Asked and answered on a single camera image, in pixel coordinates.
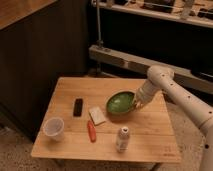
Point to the white sponge block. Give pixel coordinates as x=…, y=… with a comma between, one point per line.
x=97, y=115

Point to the white plastic bottle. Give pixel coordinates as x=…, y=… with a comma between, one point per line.
x=122, y=139

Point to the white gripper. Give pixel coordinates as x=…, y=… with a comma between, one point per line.
x=140, y=99

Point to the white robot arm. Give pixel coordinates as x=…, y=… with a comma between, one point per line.
x=199, y=112

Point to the wooden table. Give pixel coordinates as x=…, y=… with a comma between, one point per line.
x=152, y=138

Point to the orange carrot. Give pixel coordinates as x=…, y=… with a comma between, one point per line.
x=91, y=131

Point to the dark wooden cabinet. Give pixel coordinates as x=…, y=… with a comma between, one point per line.
x=34, y=53

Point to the metal shelf rack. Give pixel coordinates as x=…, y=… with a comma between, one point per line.
x=174, y=33

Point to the clear plastic cup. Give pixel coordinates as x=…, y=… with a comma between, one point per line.
x=54, y=128

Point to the green ceramic bowl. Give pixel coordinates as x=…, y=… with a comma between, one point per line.
x=120, y=103

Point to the black rectangular remote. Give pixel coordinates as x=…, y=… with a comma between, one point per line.
x=78, y=105

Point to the vertical metal pole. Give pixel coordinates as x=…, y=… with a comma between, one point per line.
x=100, y=41

